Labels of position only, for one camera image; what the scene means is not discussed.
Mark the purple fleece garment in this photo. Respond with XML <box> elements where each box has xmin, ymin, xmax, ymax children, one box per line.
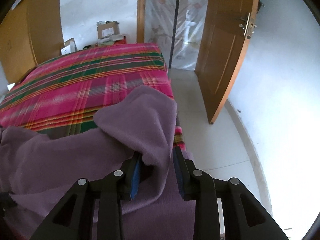
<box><xmin>1</xmin><ymin>85</ymin><xmax>195</xmax><ymax>239</ymax></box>

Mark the pink plaid bed cover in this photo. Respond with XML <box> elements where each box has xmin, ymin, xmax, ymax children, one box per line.
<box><xmin>1</xmin><ymin>43</ymin><xmax>174</xmax><ymax>139</ymax></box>

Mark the white small box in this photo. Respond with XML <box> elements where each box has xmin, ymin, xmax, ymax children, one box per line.
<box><xmin>61</xmin><ymin>38</ymin><xmax>77</xmax><ymax>55</ymax></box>

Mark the wooden wardrobe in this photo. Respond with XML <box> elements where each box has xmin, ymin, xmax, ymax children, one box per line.
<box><xmin>1</xmin><ymin>0</ymin><xmax>64</xmax><ymax>83</ymax></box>

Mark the red box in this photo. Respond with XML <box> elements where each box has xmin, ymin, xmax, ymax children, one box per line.
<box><xmin>97</xmin><ymin>35</ymin><xmax>127</xmax><ymax>47</ymax></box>

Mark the brown cardboard box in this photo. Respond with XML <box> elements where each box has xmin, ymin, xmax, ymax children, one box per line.
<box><xmin>97</xmin><ymin>21</ymin><xmax>120</xmax><ymax>39</ymax></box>

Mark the wooden door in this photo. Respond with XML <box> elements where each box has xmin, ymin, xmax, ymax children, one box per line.
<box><xmin>195</xmin><ymin>0</ymin><xmax>259</xmax><ymax>124</ymax></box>

